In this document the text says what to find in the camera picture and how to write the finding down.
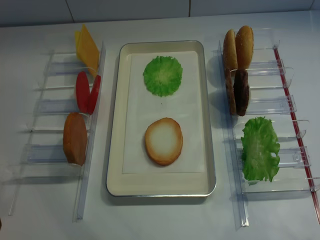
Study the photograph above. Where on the left sesame bun half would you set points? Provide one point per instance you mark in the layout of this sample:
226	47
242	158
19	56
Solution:
229	51

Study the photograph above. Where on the clear acrylic rack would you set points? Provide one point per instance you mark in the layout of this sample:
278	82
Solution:
43	160
270	100

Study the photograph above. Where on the clear acrylic right rack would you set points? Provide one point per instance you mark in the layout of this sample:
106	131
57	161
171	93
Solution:
270	100

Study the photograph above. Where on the toasted bun bottom slice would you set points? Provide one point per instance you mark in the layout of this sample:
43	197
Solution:
163	141

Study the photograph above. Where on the green lettuce leaf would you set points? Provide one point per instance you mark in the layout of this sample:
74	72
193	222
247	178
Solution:
260	154

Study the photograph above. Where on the cream metal tray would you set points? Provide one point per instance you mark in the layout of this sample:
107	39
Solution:
176	184

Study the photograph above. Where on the brown bun left rack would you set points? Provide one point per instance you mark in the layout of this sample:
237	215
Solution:
75	139

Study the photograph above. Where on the right dark meat patty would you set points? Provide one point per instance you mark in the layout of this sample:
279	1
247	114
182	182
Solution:
241	91

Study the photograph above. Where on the round green lettuce slice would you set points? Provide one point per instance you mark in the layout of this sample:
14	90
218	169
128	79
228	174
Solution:
163	76

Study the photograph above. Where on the sesame bun half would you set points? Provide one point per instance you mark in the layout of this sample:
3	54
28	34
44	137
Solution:
229	51
244	42

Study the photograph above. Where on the front orange cheese slice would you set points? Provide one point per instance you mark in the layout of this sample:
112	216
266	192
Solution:
88	51

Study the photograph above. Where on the right sesame bun half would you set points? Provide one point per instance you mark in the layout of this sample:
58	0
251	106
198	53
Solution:
244	42

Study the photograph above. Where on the white paper liner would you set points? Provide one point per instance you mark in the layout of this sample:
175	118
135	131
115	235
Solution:
144	108

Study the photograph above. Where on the red tomato slice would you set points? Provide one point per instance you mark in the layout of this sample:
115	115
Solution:
93	97
82	91

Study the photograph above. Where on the clear acrylic left rack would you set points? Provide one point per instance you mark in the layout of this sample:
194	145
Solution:
43	160

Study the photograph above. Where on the rear yellow cheese slice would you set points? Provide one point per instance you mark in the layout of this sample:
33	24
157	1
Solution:
77	38

